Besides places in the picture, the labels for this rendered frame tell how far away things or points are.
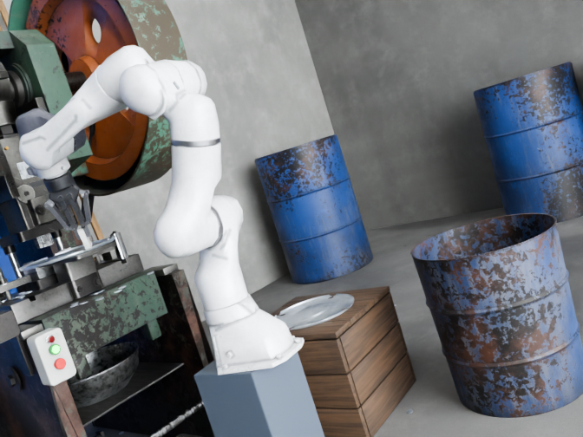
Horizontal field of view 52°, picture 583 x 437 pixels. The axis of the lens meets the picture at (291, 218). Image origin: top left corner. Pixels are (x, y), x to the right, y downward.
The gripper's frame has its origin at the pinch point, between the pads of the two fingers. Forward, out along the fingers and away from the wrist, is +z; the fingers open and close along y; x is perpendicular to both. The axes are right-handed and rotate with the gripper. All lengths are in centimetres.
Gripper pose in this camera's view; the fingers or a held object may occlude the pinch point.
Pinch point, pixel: (84, 237)
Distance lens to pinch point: 182.5
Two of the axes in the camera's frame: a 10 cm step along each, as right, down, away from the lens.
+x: -2.1, -3.9, 9.0
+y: 9.5, -3.0, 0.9
